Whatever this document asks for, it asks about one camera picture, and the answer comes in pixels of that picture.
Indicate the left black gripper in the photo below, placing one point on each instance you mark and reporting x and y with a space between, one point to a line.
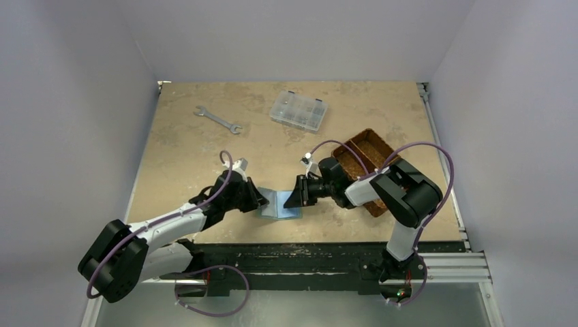
253 195

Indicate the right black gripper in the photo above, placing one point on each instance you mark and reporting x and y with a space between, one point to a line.
305 191

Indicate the brown woven basket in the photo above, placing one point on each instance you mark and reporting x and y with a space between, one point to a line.
369 146

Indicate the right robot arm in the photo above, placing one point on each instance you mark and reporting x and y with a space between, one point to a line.
408 195

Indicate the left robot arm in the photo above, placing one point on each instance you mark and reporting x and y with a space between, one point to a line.
124 255

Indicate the clear plastic organizer box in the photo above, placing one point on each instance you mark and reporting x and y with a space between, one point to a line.
298 111

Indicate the silver open-end wrench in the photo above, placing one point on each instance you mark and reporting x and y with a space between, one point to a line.
233 128

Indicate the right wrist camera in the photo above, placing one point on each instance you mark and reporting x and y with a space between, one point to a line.
311 166

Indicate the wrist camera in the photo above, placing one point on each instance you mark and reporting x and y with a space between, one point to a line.
311 166
240 166

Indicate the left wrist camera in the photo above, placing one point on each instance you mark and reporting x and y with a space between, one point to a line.
240 166

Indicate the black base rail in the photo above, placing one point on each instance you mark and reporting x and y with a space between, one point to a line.
332 267

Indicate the aluminium frame rail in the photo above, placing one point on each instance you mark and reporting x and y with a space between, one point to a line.
465 265

